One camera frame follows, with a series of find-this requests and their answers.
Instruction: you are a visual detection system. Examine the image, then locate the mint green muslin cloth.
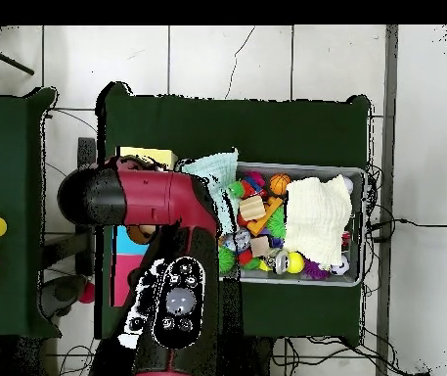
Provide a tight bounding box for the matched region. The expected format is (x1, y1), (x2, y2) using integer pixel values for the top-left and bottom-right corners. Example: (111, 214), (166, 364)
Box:
(181, 147), (242, 236)

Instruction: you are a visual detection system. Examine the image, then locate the clear mesh bin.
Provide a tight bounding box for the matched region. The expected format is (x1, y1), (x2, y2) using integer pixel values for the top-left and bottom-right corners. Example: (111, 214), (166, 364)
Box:
(175, 158), (366, 288)

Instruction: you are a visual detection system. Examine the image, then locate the wooden box with three holes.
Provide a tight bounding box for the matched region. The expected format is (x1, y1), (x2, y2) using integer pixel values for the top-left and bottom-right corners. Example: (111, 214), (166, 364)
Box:
(111, 146), (179, 308)

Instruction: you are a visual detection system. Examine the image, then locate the ridged wooden block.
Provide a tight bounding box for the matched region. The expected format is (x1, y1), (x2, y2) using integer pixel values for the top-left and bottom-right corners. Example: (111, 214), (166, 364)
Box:
(238, 194), (267, 222)

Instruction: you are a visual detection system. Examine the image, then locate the clear glitter ball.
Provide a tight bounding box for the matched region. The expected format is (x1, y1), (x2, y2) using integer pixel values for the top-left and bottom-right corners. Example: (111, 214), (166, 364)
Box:
(222, 228), (252, 254)

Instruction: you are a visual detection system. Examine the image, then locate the green spiky ball with eyes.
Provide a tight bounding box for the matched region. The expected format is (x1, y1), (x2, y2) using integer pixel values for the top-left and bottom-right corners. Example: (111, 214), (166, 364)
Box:
(218, 246), (237, 274)

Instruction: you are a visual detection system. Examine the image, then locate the small orange basketball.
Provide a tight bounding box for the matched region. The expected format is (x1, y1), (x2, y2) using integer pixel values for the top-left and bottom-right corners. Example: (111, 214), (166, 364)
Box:
(268, 172), (292, 197)

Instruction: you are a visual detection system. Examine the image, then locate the yellow ball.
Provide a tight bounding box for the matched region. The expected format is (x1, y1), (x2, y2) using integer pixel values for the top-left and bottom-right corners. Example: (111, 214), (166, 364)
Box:
(286, 251), (306, 274)

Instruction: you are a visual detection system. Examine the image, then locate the cream muslin cloth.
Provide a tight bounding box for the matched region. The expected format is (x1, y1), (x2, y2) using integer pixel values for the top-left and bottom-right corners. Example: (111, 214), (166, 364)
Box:
(283, 174), (354, 267)

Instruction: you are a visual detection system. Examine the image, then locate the black padded upright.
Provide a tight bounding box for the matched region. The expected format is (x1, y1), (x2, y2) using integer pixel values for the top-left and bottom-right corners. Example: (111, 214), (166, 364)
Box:
(76, 136), (98, 170)

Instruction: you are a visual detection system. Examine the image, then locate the dark green side table cloth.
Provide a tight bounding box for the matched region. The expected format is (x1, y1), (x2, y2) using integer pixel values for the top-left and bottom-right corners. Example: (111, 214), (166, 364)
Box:
(0, 86), (64, 340)

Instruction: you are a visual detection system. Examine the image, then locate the black tripod leg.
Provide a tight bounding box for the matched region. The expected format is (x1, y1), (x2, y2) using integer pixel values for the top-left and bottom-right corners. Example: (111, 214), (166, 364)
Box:
(0, 36), (35, 76)

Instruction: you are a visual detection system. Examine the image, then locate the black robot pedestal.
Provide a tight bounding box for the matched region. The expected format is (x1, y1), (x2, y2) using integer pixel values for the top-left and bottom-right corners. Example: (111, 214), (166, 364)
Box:
(242, 334), (273, 376)

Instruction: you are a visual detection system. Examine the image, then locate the black power cable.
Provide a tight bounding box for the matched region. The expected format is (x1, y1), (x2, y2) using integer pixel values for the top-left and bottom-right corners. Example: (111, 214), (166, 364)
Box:
(365, 217), (447, 244)

